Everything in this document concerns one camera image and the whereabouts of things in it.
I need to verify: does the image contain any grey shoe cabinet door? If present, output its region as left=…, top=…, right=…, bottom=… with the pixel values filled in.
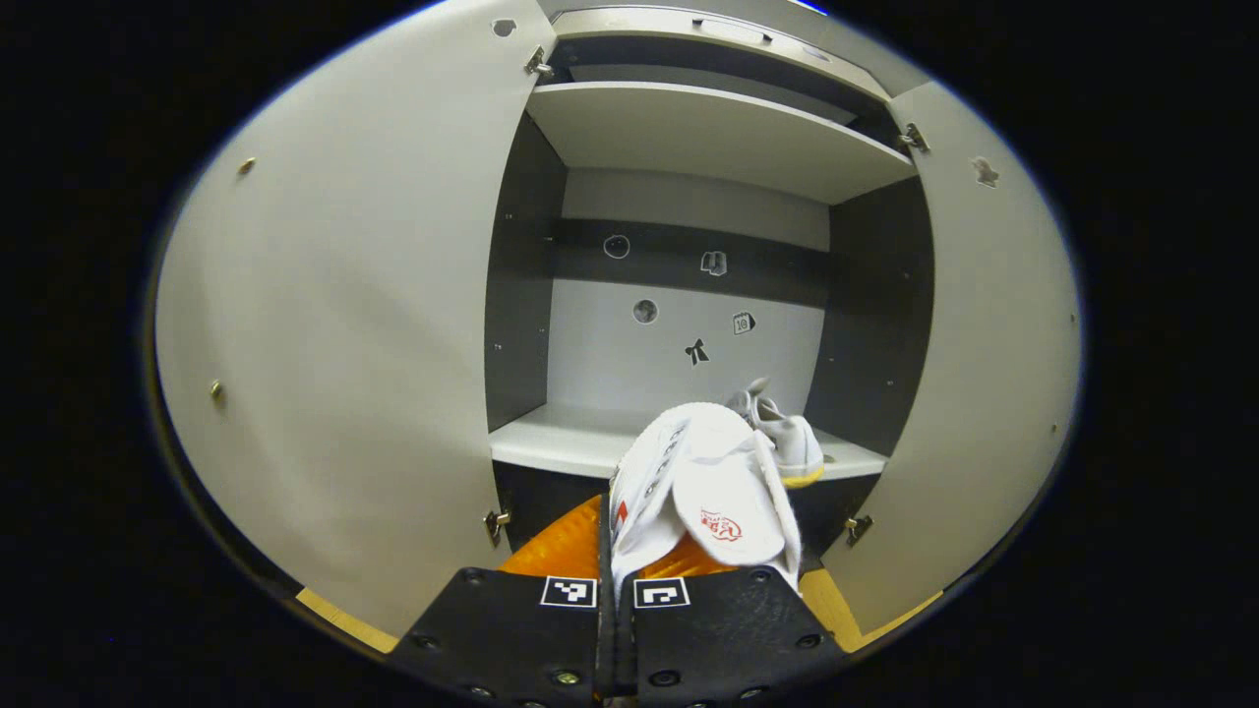
left=821, top=81, right=1083, bottom=635
left=155, top=0, right=557, bottom=640

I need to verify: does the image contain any grey shoe cabinet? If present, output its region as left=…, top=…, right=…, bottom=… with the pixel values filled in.
left=484, top=5, right=935, bottom=581

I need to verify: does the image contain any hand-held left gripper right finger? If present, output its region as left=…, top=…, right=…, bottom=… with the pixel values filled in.
left=620, top=536, right=852, bottom=707

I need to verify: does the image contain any white shoe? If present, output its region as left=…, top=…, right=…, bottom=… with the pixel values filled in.
left=608, top=401, right=803, bottom=601
left=726, top=377, right=825, bottom=490

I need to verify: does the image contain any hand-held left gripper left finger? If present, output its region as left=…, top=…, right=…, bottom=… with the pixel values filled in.
left=389, top=495, right=616, bottom=704

